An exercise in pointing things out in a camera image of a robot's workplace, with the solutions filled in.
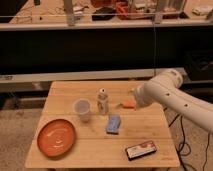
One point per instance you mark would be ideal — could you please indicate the clear plastic bottle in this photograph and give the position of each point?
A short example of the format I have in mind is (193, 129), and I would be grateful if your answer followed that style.
(102, 102)

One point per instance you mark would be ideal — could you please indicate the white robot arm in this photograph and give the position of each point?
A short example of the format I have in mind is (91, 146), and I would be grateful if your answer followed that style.
(165, 89)

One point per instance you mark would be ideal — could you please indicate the orange toy carrot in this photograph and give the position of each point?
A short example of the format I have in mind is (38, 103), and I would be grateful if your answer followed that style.
(127, 104)

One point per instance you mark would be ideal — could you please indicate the translucent plastic cup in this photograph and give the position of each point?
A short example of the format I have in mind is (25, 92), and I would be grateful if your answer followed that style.
(82, 108)

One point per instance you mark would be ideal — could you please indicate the wooden table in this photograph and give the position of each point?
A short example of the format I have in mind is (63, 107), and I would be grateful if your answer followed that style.
(94, 148)

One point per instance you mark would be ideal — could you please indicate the orange plate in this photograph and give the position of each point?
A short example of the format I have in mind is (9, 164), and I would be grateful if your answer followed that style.
(56, 137)

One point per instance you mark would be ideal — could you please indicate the red tool on shelf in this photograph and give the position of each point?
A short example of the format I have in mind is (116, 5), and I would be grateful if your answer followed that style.
(123, 10)

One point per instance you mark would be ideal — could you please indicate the metal workbench shelf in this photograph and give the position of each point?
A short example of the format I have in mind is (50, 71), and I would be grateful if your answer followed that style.
(101, 14)

